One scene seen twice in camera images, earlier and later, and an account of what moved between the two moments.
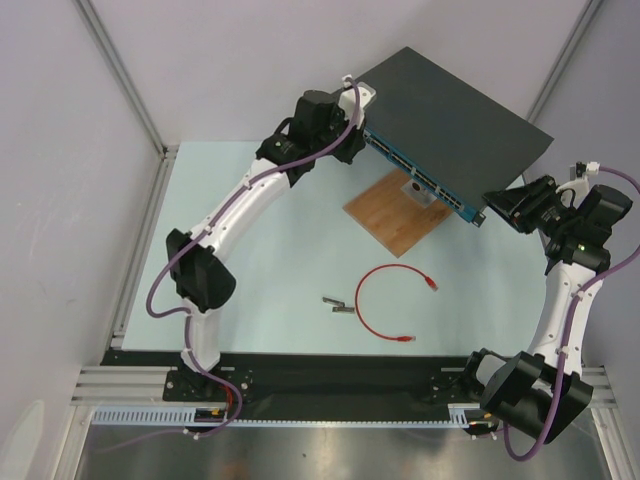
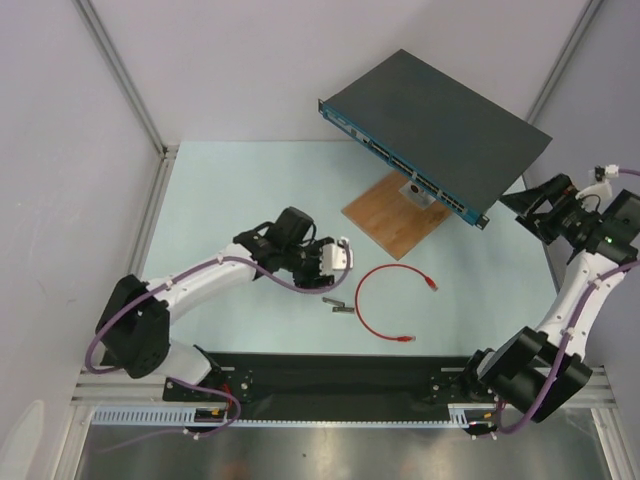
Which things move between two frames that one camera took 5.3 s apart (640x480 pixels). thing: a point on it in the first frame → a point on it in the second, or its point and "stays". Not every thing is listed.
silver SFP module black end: x=342 y=304 stays
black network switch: x=451 y=138 stays
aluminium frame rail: x=138 y=386 stays
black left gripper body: x=337 y=126 → x=304 y=264
